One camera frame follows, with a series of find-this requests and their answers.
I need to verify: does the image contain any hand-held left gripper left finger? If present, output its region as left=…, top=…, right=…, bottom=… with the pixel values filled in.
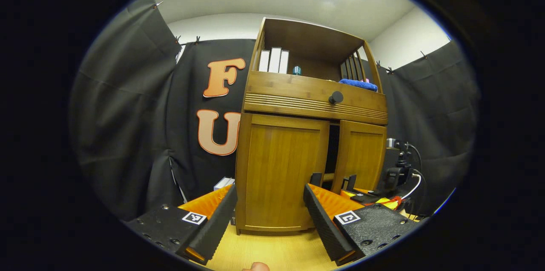
left=123, top=184, right=238, bottom=266

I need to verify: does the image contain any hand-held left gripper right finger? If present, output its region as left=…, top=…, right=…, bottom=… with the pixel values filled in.
left=303, top=183, right=420, bottom=267

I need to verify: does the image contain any wooden shoe cabinet door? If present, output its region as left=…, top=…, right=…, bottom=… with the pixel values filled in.
left=331, top=120, right=387, bottom=193
left=244, top=114, right=330, bottom=232

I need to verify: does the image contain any wooden double-door shoe cabinet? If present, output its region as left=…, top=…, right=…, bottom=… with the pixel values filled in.
left=235, top=17, right=389, bottom=236

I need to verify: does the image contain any wooden cabinet drawer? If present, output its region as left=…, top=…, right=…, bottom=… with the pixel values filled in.
left=244, top=70, right=389, bottom=126

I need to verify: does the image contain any folded blue towel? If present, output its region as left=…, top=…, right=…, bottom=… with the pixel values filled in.
left=339, top=79, right=378, bottom=92

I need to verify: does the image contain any white cable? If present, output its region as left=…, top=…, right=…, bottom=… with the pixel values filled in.
left=400, top=172, right=423, bottom=200

